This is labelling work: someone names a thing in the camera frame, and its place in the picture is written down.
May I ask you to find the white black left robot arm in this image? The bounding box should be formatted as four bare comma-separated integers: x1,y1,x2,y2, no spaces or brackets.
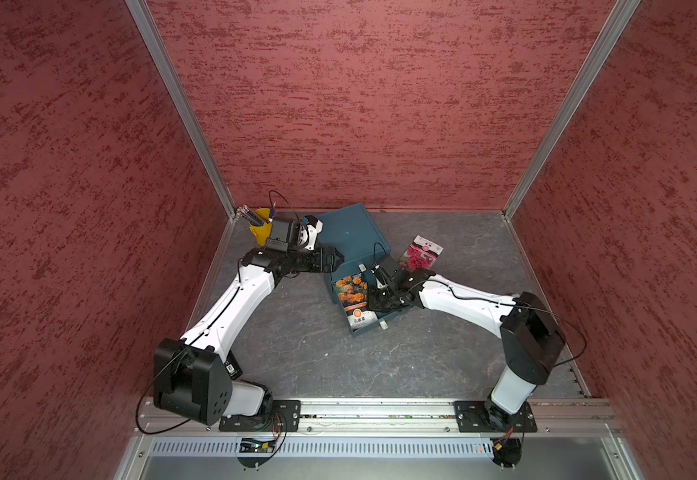
152,215,344,426

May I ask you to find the aluminium corner post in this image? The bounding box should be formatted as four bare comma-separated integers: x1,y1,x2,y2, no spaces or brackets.
503,0,641,223
126,0,236,218

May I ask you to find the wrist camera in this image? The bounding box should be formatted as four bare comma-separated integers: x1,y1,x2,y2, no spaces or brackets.
298,215,322,251
373,255,406,285

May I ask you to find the orange marigold seed bag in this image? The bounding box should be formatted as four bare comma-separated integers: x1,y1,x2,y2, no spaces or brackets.
332,273,379,331

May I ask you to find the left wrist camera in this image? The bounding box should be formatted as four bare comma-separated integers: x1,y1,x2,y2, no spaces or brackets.
298,215,322,251

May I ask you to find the right aluminium corner post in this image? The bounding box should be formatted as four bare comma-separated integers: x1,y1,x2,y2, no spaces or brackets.
503,0,641,223

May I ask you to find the teal pull-out drawer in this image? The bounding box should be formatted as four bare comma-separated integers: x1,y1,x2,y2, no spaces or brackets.
326,264,403,337

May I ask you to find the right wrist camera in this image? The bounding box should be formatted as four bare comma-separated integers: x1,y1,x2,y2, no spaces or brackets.
373,255,406,285

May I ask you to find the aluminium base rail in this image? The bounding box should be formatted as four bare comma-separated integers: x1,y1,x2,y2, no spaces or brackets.
136,398,625,438

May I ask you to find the pink hollyhock seed bag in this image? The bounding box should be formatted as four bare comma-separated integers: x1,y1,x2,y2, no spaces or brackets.
399,235,444,271

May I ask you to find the left aluminium corner post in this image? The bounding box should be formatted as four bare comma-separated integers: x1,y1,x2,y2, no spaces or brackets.
126,0,236,218

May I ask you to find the yellow pen cup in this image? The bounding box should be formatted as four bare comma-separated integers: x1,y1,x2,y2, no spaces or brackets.
250,208,272,246

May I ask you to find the teal drawer cabinet box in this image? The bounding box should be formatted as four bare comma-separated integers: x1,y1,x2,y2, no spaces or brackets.
316,204,392,287

